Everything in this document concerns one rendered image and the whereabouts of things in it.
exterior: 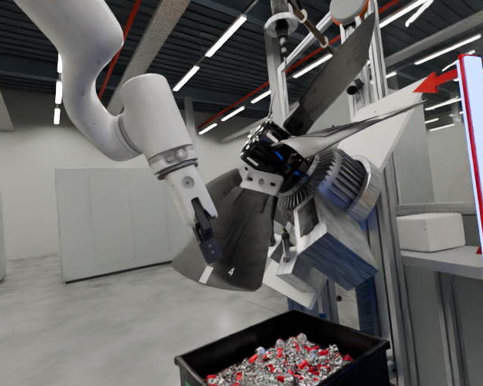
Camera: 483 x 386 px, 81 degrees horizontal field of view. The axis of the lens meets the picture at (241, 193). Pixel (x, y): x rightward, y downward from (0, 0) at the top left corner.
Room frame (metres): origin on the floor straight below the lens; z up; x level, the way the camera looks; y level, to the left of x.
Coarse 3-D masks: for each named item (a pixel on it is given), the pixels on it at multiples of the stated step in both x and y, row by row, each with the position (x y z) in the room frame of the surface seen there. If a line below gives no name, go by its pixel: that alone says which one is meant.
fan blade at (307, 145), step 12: (408, 108) 0.37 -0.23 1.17; (372, 120) 0.37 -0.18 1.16; (312, 132) 0.47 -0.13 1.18; (324, 132) 0.42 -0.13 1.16; (336, 132) 0.39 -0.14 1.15; (348, 132) 0.36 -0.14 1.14; (288, 144) 0.45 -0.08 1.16; (300, 144) 0.41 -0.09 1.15; (312, 144) 0.38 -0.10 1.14; (324, 144) 0.36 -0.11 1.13
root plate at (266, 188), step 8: (248, 176) 0.66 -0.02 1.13; (256, 176) 0.66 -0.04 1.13; (264, 176) 0.66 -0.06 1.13; (272, 176) 0.65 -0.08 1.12; (280, 176) 0.65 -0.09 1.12; (248, 184) 0.65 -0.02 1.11; (256, 184) 0.65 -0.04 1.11; (264, 184) 0.64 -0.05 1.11; (280, 184) 0.63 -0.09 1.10; (264, 192) 0.63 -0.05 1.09; (272, 192) 0.62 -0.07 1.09
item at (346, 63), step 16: (368, 16) 0.54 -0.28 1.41; (352, 32) 0.56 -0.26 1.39; (368, 32) 0.61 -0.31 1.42; (352, 48) 0.62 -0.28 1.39; (368, 48) 0.68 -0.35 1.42; (336, 64) 0.62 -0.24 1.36; (352, 64) 0.67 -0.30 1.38; (320, 80) 0.63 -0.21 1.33; (336, 80) 0.67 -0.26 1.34; (352, 80) 0.74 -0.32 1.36; (304, 96) 0.64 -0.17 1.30; (320, 96) 0.68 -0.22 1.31; (336, 96) 0.72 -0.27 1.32; (320, 112) 0.72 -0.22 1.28
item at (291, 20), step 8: (288, 0) 0.61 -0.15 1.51; (288, 8) 0.62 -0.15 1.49; (272, 16) 0.58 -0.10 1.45; (280, 16) 0.57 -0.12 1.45; (288, 16) 0.57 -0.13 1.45; (272, 24) 0.59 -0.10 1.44; (280, 24) 0.59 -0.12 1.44; (288, 24) 0.59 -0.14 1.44; (296, 24) 0.60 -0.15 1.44; (272, 32) 0.62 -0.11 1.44; (288, 32) 0.62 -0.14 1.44
